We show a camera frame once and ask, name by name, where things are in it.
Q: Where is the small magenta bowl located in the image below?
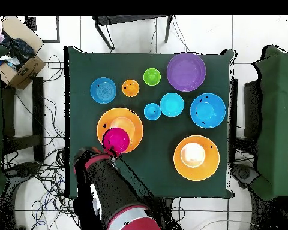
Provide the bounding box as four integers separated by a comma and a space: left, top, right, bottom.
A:
102, 127, 131, 155

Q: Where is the blue cup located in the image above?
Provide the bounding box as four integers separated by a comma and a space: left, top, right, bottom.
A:
143, 102, 162, 121

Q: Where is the large orange bowl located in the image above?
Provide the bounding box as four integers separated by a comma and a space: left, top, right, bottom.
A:
96, 107, 144, 155
173, 135, 221, 181

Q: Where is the small cyan bowl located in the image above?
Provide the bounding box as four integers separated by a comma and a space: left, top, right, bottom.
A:
159, 92, 185, 118

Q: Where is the orange cup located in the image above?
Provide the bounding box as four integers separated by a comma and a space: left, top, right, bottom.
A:
121, 79, 140, 98

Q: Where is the green cup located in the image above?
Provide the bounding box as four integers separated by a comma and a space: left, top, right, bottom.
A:
143, 68, 162, 86

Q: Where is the blue ribbed-bottom bowl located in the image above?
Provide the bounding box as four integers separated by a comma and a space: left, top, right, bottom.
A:
89, 77, 118, 104

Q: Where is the large blue bowl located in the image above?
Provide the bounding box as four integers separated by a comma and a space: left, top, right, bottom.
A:
190, 93, 227, 129

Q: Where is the large purple bowl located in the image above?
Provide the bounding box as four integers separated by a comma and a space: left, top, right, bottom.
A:
166, 52, 207, 92

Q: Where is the dark green tablecloth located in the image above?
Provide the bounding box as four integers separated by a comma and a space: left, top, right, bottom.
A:
63, 46, 237, 199

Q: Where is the black equipment case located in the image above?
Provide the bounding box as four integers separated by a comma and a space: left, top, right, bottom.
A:
243, 80, 263, 141

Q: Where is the cardboard box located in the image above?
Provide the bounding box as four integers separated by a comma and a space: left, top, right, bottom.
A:
0, 16, 47, 90

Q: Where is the dark blue cloth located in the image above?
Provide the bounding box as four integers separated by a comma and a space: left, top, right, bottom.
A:
1, 33, 35, 65

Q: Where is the tangle of black cables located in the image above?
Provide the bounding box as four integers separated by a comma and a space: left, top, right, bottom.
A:
4, 54, 82, 230

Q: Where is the black bench frame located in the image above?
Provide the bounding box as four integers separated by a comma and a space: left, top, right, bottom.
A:
1, 76, 46, 162

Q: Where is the black metal chair frame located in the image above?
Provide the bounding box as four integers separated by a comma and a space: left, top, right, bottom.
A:
91, 14, 173, 50

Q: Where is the black pedestal foot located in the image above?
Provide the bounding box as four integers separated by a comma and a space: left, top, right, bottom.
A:
3, 161, 41, 179
231, 163, 260, 189

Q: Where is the black square floor frame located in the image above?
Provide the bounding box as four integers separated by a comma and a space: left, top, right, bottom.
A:
24, 15, 61, 43

